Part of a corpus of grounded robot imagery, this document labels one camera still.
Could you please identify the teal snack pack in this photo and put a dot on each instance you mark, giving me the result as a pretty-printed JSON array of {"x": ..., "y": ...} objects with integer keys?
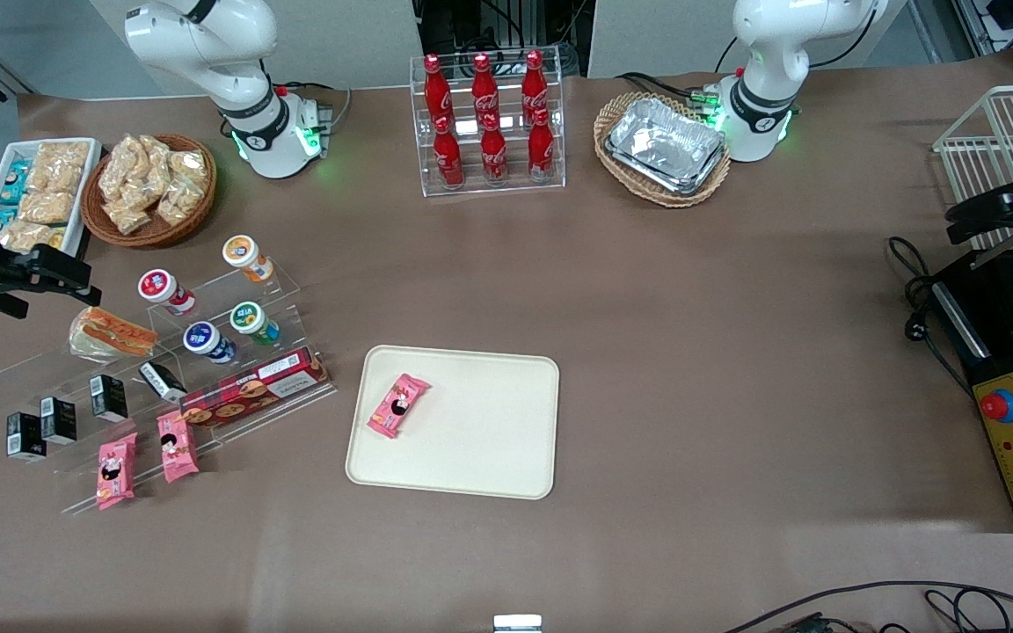
[
  {"x": 5, "y": 214},
  {"x": 17, "y": 170},
  {"x": 10, "y": 192}
]

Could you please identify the white rectangular dish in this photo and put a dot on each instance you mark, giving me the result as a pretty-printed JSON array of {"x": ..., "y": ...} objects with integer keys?
[{"x": 89, "y": 189}]

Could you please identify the red cola bottle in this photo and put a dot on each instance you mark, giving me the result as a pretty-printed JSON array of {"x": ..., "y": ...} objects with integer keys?
[
  {"x": 437, "y": 92},
  {"x": 493, "y": 156},
  {"x": 448, "y": 158},
  {"x": 484, "y": 92},
  {"x": 534, "y": 88},
  {"x": 541, "y": 149}
]

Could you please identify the red lid yogurt cup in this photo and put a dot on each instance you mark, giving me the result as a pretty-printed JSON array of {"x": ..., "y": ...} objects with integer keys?
[{"x": 163, "y": 289}]

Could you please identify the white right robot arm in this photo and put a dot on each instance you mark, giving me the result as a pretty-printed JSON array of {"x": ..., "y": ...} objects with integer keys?
[{"x": 207, "y": 44}]

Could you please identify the brown table cover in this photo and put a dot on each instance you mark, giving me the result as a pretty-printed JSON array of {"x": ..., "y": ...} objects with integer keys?
[{"x": 691, "y": 352}]

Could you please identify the red emergency stop button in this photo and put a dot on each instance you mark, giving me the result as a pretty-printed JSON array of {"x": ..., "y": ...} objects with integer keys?
[{"x": 999, "y": 404}]

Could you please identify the red cookie box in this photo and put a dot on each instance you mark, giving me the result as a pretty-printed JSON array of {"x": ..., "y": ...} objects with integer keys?
[{"x": 256, "y": 387}]

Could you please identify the aluminium foil tray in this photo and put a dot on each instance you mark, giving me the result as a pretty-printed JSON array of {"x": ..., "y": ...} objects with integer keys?
[{"x": 665, "y": 141}]

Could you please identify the tan cracker pack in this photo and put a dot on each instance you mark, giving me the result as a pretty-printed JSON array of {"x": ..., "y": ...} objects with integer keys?
[
  {"x": 61, "y": 163},
  {"x": 27, "y": 236},
  {"x": 47, "y": 207}
]

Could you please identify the clear bag of crackers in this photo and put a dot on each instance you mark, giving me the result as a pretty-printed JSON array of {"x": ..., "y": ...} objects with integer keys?
[
  {"x": 120, "y": 167},
  {"x": 179, "y": 202},
  {"x": 155, "y": 158},
  {"x": 128, "y": 216},
  {"x": 190, "y": 164}
]

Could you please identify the blue lid yogurt cup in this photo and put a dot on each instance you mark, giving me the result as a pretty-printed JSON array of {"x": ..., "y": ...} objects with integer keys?
[{"x": 206, "y": 341}]

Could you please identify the orange lid yogurt cup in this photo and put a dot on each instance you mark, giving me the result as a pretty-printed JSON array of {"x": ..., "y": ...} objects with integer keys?
[{"x": 245, "y": 255}]

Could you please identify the beige plastic tray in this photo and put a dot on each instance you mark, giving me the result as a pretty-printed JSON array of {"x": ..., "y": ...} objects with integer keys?
[{"x": 480, "y": 440}]

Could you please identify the pink snack pack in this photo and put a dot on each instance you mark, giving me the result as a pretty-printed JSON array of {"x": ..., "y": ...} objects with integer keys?
[
  {"x": 178, "y": 447},
  {"x": 398, "y": 406},
  {"x": 116, "y": 471}
]

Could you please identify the small silver box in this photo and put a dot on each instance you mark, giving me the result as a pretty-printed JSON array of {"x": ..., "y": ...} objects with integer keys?
[{"x": 517, "y": 623}]

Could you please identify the triangle sandwich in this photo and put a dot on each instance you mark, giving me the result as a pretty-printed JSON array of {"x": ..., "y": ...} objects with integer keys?
[{"x": 115, "y": 334}]

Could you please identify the clear acrylic bottle rack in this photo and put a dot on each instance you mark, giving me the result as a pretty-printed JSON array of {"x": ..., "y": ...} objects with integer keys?
[{"x": 489, "y": 189}]

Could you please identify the brown wicker basket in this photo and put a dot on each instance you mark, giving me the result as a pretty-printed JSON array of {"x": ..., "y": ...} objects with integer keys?
[{"x": 199, "y": 215}]

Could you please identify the clear acrylic tiered stand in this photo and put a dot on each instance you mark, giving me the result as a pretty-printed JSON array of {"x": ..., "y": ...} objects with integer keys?
[{"x": 207, "y": 294}]

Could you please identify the black machine with yellow panel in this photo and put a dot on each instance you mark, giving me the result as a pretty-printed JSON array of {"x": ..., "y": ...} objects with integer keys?
[{"x": 990, "y": 352}]

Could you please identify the light wicker basket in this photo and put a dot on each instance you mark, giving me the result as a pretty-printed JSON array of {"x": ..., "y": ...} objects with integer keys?
[{"x": 647, "y": 195}]

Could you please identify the green lid yogurt cup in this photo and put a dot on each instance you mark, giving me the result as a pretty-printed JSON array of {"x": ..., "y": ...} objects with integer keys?
[{"x": 252, "y": 321}]

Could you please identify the small black box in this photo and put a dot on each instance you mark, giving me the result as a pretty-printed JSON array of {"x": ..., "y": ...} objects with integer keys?
[
  {"x": 162, "y": 381},
  {"x": 25, "y": 437},
  {"x": 109, "y": 398},
  {"x": 59, "y": 421}
]

